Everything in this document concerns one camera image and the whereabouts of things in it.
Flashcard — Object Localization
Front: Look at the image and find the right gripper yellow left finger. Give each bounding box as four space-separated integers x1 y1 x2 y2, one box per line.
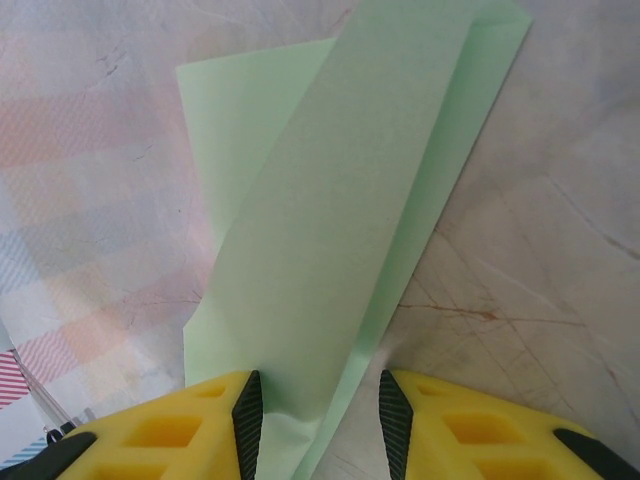
0 369 264 480

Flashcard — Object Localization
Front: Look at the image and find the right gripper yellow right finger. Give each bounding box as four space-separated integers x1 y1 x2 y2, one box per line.
378 368 640 480

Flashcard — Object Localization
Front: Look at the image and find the aluminium side rail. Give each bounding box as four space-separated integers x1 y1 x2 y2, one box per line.
7 347 96 444

